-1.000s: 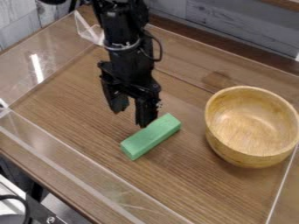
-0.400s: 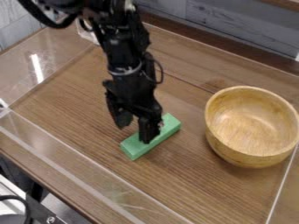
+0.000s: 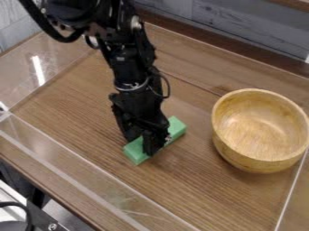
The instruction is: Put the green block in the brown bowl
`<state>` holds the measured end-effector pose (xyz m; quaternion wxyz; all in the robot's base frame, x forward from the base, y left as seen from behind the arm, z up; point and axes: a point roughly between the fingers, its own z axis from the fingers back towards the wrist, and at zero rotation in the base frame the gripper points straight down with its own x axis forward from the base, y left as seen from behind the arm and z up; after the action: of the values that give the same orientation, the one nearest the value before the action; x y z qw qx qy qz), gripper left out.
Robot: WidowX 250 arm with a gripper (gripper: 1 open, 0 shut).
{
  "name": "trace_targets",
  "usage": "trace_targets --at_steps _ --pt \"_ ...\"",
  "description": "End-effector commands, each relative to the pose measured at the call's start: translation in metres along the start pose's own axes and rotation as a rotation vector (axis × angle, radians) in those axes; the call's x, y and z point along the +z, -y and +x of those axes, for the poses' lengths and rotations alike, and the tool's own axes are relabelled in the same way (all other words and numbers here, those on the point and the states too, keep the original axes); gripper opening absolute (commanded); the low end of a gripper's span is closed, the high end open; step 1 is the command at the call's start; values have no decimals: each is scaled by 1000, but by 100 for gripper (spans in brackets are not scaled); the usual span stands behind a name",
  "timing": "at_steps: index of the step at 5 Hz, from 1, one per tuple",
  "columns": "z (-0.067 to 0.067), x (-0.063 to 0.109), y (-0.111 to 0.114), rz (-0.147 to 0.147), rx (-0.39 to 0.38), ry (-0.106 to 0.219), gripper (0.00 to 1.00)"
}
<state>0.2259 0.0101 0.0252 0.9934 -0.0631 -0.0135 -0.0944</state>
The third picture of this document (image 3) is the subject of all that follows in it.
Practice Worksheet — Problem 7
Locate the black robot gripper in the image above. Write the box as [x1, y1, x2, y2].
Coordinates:
[108, 84, 170, 156]

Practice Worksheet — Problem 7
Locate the green rectangular block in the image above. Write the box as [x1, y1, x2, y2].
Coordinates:
[123, 116, 187, 165]

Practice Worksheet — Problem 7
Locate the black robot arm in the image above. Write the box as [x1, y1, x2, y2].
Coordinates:
[43, 0, 169, 156]

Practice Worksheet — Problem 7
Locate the brown wooden bowl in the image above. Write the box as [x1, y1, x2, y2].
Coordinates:
[211, 88, 309, 174]

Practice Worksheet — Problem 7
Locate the clear acrylic tray wall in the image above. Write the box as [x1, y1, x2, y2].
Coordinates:
[0, 10, 309, 231]

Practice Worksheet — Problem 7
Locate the black cable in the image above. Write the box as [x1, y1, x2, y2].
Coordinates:
[0, 200, 32, 231]

